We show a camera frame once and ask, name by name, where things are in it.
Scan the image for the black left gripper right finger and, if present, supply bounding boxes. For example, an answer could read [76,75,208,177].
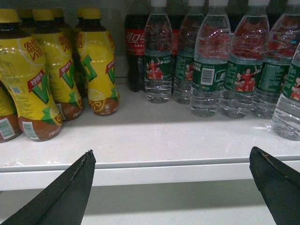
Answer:
[249,147,300,225]

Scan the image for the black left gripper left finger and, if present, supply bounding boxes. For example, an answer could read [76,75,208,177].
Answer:
[2,150,96,225]

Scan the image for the clear water bottle green label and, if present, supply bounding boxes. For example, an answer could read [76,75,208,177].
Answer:
[143,0,173,104]
[271,47,300,141]

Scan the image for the white metal shelf board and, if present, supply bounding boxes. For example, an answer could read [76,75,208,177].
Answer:
[0,81,300,191]

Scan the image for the clear water bottle barcode label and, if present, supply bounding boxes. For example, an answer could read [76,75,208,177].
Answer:
[189,0,231,117]

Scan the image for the yellow lemon tea bottle edge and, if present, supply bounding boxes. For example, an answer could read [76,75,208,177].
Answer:
[0,82,22,143]

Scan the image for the yellow lemon tea bottle middle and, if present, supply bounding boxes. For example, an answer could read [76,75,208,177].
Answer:
[32,9,83,121]

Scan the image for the yellow lemon tea bottle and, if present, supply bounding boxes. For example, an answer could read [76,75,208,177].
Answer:
[76,8,120,116]
[0,8,62,141]
[32,9,83,121]

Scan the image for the yellow lemon tea bottle front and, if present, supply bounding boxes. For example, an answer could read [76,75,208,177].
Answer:
[0,8,62,141]

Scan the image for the yellow lemon tea bottle right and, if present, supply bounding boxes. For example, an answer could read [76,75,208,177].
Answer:
[76,8,120,116]

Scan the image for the dark cola bottle red label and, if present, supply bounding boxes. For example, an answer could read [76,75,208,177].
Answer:
[124,14,148,92]

